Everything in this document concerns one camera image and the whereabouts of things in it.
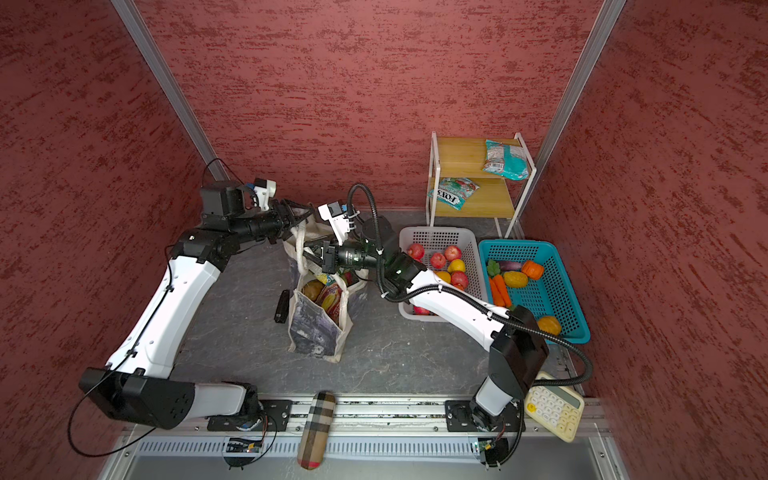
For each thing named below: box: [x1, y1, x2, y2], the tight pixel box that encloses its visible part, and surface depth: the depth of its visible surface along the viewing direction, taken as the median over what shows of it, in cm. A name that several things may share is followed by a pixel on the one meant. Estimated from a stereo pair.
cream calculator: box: [524, 371, 585, 443], surface depth 74 cm
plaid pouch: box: [297, 390, 336, 470], surface depth 71 cm
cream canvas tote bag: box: [283, 214, 369, 362], surface depth 73 cm
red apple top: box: [444, 245, 463, 262], surface depth 105 cm
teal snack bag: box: [482, 139, 529, 181], surface depth 87 cm
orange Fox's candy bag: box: [315, 282, 343, 320], surface depth 86 cm
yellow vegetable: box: [503, 271, 529, 289], surface depth 99 cm
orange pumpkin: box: [522, 260, 544, 280], surface depth 99 cm
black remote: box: [274, 290, 290, 324], surface depth 93 cm
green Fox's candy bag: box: [428, 177, 481, 211], surface depth 104 cm
